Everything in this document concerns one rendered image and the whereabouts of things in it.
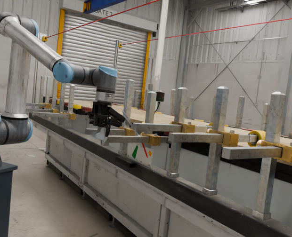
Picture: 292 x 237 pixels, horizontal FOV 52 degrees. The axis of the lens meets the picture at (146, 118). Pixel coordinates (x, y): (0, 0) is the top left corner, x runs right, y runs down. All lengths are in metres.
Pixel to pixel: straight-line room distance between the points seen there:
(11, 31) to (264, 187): 1.37
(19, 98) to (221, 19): 9.85
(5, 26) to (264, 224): 1.48
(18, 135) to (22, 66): 0.40
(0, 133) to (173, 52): 10.47
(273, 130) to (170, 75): 10.79
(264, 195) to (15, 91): 1.40
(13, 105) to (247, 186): 1.33
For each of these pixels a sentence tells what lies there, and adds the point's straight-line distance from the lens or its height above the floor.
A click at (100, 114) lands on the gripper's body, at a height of 0.97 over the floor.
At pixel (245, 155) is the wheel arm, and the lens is 0.93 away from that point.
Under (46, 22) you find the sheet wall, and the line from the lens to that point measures 9.62.
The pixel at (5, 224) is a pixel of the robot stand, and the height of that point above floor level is 0.26.
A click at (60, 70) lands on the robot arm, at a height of 1.15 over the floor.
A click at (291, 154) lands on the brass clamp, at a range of 1.06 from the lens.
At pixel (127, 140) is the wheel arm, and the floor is 0.84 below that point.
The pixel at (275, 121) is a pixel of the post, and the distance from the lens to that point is 1.10.
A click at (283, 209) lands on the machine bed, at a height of 0.69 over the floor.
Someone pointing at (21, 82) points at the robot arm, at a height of 1.08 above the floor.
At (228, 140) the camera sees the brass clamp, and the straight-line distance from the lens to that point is 1.21.
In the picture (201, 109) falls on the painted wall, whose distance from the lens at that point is 11.14.
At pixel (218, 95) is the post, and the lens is 1.26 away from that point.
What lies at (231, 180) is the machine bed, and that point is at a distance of 1.51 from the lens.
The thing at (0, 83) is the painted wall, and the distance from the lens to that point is 9.17.
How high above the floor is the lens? 1.09
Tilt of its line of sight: 5 degrees down
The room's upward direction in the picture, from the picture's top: 6 degrees clockwise
